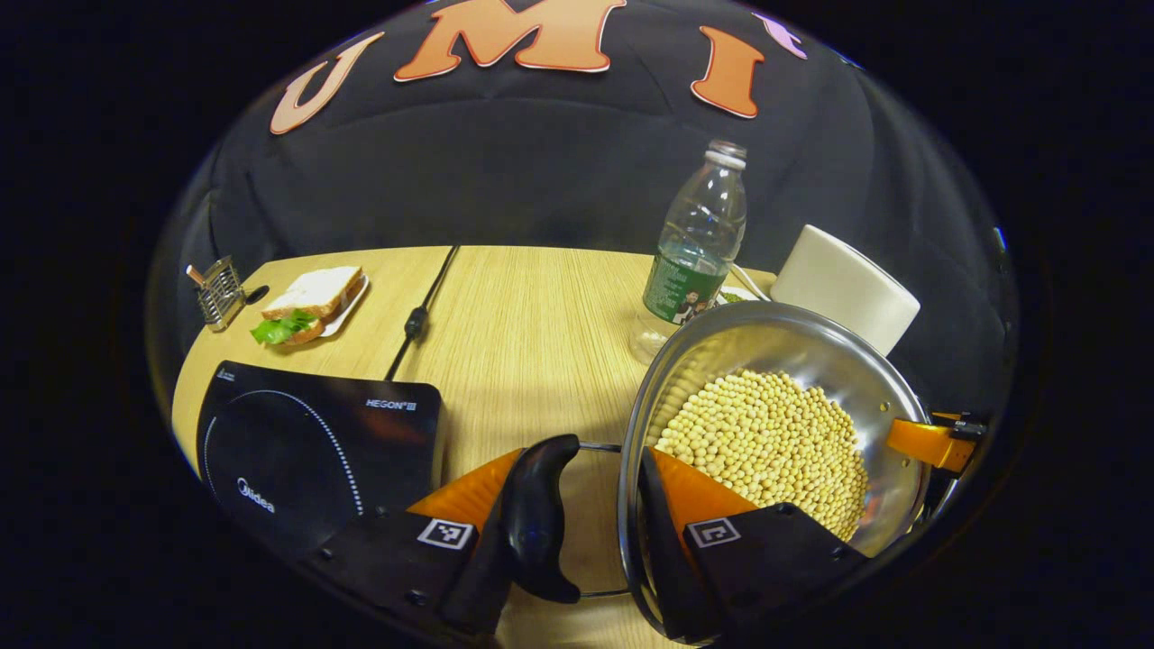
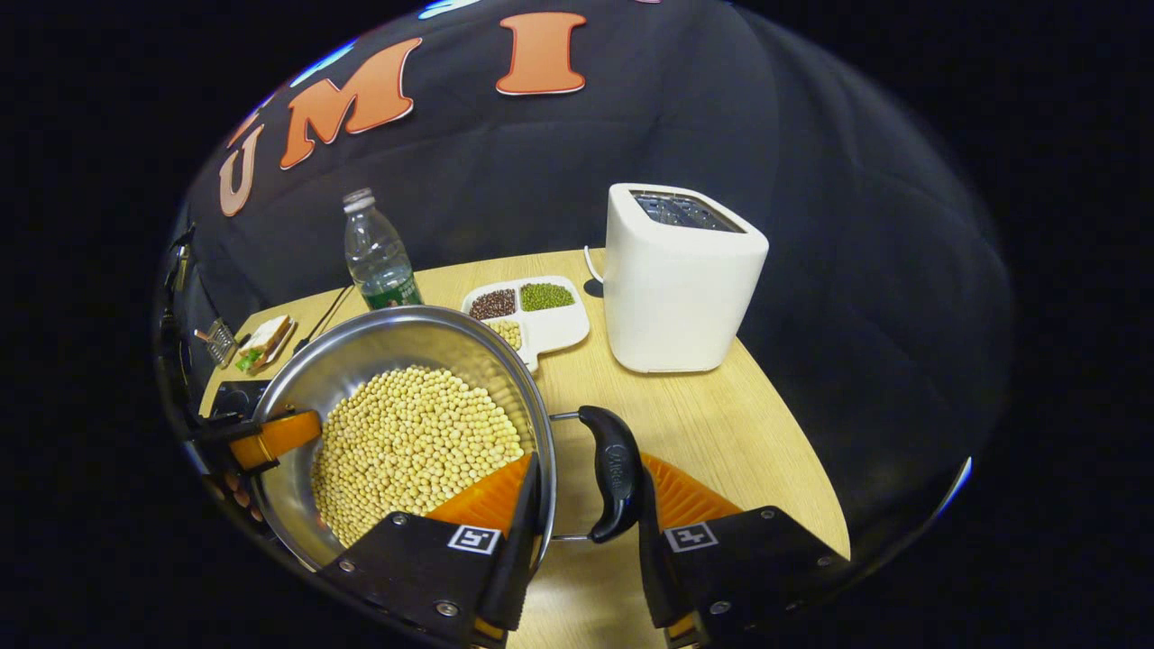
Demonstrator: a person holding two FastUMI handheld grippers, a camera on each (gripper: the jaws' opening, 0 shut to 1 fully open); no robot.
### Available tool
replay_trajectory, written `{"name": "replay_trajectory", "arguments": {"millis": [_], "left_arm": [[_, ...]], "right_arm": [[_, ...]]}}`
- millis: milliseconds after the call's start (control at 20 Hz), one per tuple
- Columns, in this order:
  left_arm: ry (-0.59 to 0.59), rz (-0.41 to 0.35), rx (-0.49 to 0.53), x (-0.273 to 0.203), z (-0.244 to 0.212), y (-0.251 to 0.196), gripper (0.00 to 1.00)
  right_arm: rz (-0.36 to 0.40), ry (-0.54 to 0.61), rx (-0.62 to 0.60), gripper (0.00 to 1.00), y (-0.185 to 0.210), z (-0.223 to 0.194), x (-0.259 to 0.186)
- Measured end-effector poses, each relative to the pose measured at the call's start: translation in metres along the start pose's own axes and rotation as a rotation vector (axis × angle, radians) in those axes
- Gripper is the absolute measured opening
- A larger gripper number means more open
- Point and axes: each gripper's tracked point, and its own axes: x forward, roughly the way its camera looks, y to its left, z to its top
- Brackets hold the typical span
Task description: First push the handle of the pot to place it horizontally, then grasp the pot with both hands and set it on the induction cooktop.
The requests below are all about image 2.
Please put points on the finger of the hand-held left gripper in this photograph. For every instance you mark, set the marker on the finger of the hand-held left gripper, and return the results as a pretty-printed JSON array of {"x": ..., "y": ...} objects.
[{"x": 279, "y": 437}]

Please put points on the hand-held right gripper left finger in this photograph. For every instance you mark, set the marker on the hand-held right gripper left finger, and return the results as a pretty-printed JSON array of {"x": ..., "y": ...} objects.
[{"x": 518, "y": 550}]

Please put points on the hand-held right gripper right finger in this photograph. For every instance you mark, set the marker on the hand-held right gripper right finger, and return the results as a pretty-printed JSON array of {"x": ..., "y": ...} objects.
[{"x": 654, "y": 568}]

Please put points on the black induction cooktop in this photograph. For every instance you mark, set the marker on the black induction cooktop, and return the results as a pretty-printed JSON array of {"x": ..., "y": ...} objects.
[{"x": 236, "y": 398}]

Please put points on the pile of soybeans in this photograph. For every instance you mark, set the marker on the pile of soybeans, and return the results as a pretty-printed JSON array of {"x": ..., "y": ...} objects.
[{"x": 415, "y": 451}]

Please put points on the sandwich with lettuce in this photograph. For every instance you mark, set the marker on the sandwich with lettuce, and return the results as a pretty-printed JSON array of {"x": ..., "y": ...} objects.
[{"x": 263, "y": 344}]

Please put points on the clear plastic water bottle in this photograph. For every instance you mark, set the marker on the clear plastic water bottle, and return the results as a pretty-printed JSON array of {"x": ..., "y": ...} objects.
[{"x": 379, "y": 257}]

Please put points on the white divided bean dish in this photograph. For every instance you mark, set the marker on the white divided bean dish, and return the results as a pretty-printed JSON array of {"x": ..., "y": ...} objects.
[{"x": 550, "y": 329}]

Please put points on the white toaster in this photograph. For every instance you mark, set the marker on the white toaster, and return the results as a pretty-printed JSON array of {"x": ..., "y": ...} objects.
[{"x": 676, "y": 297}]

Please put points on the black camera stand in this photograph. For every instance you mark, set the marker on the black camera stand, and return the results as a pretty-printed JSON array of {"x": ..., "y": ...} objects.
[{"x": 180, "y": 266}]

